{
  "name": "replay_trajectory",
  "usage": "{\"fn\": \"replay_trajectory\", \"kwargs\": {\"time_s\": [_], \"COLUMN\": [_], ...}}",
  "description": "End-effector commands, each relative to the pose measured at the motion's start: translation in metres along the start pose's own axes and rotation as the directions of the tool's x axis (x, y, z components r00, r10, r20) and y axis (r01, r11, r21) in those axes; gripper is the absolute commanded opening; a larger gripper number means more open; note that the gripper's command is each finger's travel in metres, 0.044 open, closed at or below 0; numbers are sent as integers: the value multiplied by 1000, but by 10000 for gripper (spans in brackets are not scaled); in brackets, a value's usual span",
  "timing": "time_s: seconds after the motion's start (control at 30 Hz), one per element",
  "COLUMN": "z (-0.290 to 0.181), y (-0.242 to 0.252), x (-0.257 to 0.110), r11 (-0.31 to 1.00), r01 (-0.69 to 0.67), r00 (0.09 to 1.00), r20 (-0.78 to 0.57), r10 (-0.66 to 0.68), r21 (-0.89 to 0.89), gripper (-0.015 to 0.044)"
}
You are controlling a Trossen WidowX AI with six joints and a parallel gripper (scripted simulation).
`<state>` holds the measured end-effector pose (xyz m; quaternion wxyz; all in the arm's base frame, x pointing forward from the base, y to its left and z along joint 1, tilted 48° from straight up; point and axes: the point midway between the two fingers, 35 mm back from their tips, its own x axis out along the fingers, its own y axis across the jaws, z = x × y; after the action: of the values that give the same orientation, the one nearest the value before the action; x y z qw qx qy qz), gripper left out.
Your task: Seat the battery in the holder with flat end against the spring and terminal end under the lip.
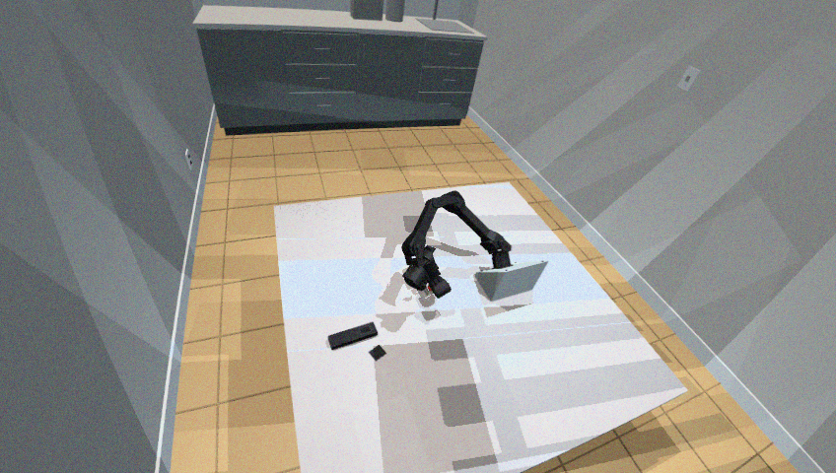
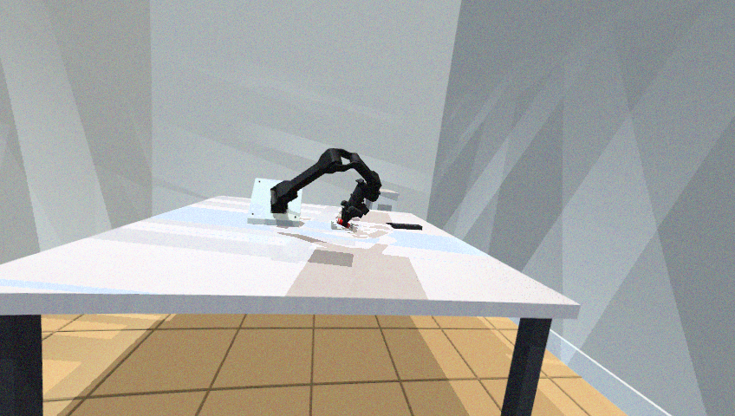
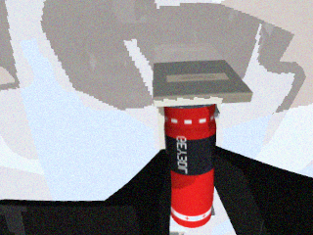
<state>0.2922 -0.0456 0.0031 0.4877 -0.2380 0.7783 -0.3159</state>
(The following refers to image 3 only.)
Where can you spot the red and black battery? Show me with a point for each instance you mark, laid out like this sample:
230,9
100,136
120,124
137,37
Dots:
190,143

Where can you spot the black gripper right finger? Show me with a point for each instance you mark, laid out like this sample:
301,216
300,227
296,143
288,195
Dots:
261,199

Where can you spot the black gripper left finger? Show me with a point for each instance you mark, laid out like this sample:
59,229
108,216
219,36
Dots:
140,207

